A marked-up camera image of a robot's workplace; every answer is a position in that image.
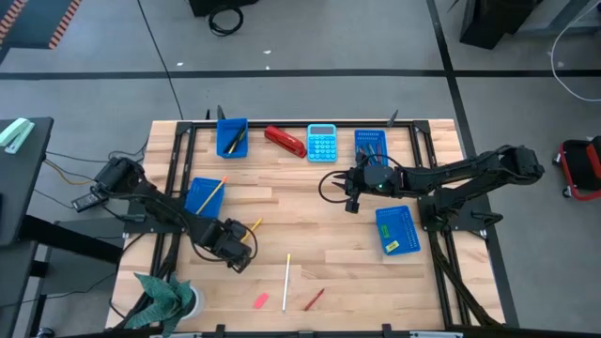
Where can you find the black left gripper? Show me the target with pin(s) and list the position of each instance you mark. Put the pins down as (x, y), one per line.
(225, 241)

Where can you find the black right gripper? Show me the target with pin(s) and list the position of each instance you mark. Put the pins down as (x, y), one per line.
(375, 180)

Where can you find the yellow pencil with orange eraser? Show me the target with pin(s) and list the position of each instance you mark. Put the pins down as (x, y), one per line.
(256, 225)
(211, 196)

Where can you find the grey crayon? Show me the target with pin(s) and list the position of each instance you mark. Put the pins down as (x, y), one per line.
(369, 152)
(373, 150)

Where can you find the yellow-green eraser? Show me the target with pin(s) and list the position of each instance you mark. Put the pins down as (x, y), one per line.
(392, 246)

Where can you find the yellow pen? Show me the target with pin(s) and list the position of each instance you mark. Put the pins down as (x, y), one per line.
(237, 142)

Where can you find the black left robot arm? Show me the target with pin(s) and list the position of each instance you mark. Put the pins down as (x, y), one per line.
(159, 206)

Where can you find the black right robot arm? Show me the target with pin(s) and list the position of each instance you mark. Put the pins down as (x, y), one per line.
(469, 171)

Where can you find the light blue calculator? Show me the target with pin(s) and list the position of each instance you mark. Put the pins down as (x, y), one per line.
(322, 145)

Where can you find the blue slotted plastic bin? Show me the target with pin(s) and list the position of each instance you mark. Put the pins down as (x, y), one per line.
(221, 138)
(404, 220)
(197, 206)
(371, 137)

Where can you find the white pencil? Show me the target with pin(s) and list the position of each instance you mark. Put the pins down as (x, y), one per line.
(286, 284)

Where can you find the pink eraser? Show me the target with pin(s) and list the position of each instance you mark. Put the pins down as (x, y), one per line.
(261, 300)

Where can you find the red stapler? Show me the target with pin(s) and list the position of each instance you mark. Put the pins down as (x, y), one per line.
(284, 140)

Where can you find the white plant pot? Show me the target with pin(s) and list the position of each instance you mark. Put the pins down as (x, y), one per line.
(197, 300)

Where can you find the red pen bottom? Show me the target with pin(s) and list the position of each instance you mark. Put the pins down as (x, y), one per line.
(314, 299)

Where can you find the green leafy plant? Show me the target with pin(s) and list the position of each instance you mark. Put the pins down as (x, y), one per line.
(159, 300)

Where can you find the black power adapter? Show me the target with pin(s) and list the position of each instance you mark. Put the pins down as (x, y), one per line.
(84, 203)

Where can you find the black equipment box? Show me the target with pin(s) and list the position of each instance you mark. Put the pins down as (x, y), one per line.
(220, 5)

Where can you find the black cabinet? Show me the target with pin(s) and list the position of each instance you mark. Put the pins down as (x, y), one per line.
(493, 21)

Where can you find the black side table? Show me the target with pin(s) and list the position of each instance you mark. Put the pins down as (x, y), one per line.
(23, 197)

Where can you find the red black rolling stool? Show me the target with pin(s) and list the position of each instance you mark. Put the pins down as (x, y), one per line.
(580, 164)

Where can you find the mint green stapler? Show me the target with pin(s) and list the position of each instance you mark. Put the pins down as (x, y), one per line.
(16, 133)

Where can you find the orange striped black mat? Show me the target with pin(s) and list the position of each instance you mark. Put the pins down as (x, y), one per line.
(35, 21)

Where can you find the black aluminium rig frame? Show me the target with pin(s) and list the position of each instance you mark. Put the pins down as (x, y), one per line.
(291, 123)

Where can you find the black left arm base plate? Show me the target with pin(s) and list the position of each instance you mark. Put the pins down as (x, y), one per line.
(136, 226)

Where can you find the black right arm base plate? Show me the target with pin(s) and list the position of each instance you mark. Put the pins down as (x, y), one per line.
(474, 220)

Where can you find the grey metal table frame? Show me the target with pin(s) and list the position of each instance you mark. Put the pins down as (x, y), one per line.
(559, 29)

